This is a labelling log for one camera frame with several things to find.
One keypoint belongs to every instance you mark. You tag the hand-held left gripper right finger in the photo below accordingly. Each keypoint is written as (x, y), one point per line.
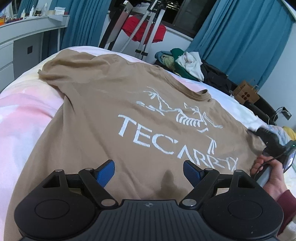
(192, 172)

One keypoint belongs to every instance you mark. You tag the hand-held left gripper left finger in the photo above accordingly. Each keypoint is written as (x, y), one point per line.
(105, 172)

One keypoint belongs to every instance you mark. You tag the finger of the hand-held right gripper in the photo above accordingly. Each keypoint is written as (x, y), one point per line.
(256, 132)

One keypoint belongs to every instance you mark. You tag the tan printed t-shirt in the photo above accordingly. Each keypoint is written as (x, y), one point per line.
(115, 104)

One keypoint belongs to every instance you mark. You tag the person's right forearm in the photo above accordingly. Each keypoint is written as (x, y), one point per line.
(289, 208)

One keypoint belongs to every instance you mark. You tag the person's right hand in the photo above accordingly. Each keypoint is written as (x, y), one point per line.
(276, 185)

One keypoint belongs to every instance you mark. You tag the yellow cloth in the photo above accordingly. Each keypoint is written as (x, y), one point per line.
(290, 133)

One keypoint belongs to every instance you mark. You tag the black sofa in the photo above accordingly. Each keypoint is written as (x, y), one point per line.
(263, 105)

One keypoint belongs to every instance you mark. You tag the brown paper bag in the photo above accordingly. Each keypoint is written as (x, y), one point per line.
(245, 95)

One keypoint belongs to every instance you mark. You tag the black jacket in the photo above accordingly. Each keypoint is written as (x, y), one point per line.
(215, 78)

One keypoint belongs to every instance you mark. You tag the blue curtain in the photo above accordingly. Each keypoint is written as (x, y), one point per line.
(81, 23)
(242, 41)

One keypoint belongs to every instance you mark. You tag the white hoodie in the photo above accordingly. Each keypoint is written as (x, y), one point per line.
(192, 66)

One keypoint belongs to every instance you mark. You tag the green garment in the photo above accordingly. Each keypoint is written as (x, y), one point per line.
(185, 71)

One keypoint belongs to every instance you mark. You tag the yellow-green garment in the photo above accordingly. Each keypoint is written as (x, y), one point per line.
(167, 61)

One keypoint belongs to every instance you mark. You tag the teal garment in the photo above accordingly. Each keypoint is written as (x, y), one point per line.
(161, 53)

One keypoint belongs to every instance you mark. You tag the dark window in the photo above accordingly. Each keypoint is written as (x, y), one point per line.
(192, 14)

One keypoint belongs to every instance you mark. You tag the red garment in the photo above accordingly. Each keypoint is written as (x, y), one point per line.
(157, 32)

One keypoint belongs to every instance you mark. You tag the silver tripod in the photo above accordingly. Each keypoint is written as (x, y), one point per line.
(150, 30)

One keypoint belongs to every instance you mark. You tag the white dressing table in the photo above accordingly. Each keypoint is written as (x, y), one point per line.
(23, 34)

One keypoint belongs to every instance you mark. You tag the white tissue box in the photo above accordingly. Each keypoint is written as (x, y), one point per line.
(59, 11)

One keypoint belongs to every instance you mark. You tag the tall white bottle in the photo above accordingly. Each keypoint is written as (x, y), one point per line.
(45, 7)

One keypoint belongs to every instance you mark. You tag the small white bottle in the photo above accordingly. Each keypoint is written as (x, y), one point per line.
(31, 11)

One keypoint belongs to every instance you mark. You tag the orange storage box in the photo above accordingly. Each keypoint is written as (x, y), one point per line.
(1, 19)

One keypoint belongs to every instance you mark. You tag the wall outlet with charger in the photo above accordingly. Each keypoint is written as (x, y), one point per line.
(285, 113)

